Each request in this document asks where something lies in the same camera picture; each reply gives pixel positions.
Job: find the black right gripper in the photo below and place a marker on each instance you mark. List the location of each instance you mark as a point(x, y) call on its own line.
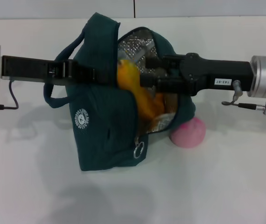
point(217, 74)

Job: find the teal fabric lunch bag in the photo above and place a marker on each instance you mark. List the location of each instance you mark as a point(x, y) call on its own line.
point(95, 121)

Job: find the clear container with blue lid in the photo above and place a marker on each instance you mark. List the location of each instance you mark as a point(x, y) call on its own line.
point(164, 122)

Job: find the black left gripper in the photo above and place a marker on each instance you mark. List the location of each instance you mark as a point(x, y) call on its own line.
point(25, 68)

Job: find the pink peach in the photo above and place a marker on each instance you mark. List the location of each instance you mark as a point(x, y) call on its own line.
point(189, 135)

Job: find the yellow banana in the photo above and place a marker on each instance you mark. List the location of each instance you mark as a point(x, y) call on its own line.
point(128, 79)

